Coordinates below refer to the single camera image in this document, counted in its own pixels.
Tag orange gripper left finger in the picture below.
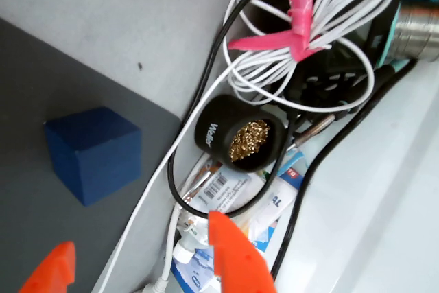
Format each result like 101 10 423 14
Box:
17 240 76 293

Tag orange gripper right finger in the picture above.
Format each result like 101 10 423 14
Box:
208 210 278 293

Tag blue cube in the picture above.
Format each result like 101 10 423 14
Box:
43 106 143 207

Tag white blue glue tube pack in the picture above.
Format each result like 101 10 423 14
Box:
171 176 299 293

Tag blue white card red label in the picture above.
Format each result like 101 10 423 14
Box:
274 148 306 191

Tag soldering iron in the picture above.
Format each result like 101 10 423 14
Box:
291 65 399 150

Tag black brass wool tip cleaner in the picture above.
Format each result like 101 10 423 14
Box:
194 95 286 174

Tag dark grey mat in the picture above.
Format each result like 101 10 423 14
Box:
0 18 182 293

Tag black teal soldering stand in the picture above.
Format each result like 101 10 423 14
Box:
291 0 412 115

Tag pink tape tie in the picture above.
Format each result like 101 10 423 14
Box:
228 0 332 62

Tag teal solder spool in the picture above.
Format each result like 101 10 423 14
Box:
375 1 439 71

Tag white plug cable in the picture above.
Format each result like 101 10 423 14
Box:
142 203 182 293

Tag thick black cable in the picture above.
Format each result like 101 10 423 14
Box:
270 59 419 279

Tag white window frame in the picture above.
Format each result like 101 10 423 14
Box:
267 59 439 293

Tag black looped cable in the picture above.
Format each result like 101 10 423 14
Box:
167 0 309 220

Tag bundled white cable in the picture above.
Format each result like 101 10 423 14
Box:
91 0 421 293

